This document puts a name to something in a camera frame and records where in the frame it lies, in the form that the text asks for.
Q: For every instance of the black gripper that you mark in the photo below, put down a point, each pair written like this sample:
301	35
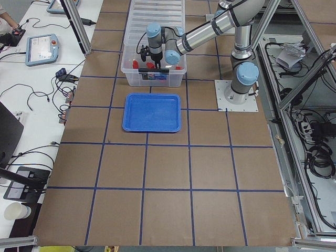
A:
156	57

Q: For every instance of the clear plastic box lid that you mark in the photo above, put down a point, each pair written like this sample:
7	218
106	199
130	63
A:
167	13

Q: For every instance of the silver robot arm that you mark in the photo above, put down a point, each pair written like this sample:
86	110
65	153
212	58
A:
170	43

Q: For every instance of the clear plastic storage box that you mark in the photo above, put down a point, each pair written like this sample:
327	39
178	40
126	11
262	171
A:
139	73

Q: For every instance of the blue plastic tray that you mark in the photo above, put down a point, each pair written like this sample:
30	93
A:
152	112

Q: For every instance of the black power adapter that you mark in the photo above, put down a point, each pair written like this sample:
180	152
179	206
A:
87	22

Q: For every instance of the black monitor stand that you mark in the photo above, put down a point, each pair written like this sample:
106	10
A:
26	185

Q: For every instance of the white paper cup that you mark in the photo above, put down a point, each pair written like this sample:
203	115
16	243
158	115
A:
17	210

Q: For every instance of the black box latch handle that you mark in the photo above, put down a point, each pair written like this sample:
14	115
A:
148	70

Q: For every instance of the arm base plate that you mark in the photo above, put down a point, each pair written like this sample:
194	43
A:
229	101

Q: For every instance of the aluminium frame post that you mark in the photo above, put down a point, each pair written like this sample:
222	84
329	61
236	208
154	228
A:
74	19

